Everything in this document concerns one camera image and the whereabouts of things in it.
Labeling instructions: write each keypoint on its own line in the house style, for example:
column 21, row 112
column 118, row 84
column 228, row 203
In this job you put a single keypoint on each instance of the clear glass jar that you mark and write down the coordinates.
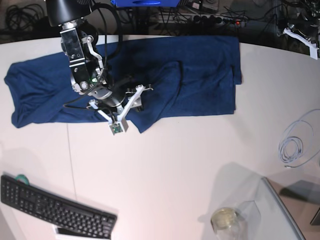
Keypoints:
column 226, row 224

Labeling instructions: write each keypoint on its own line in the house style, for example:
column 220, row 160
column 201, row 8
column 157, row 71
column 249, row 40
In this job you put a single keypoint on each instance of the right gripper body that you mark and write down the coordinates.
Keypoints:
column 111, row 98

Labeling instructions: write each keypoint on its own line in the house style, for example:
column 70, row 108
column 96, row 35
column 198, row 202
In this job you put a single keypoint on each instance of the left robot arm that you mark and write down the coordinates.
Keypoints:
column 301, row 17

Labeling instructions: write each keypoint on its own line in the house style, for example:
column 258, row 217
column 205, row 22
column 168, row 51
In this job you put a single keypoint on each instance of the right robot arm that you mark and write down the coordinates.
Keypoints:
column 89, row 69

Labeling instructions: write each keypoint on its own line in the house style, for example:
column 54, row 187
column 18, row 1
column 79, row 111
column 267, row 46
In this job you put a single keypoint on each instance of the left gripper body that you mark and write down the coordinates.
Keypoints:
column 308, row 30

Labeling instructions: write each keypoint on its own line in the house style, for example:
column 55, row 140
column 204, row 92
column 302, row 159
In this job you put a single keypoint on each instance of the black computer keyboard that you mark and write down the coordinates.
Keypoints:
column 71, row 216

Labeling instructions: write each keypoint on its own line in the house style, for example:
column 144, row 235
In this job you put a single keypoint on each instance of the green tape roll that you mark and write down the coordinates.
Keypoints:
column 22, row 178

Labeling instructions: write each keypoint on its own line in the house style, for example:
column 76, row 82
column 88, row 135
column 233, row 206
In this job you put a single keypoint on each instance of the dark blue t-shirt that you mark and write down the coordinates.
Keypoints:
column 189, row 75

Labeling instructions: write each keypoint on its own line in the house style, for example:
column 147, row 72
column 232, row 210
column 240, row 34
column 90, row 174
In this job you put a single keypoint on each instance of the white power strip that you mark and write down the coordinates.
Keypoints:
column 177, row 17

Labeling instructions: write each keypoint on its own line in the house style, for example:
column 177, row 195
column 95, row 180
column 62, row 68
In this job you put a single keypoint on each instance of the blue box with hole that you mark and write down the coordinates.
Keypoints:
column 145, row 3

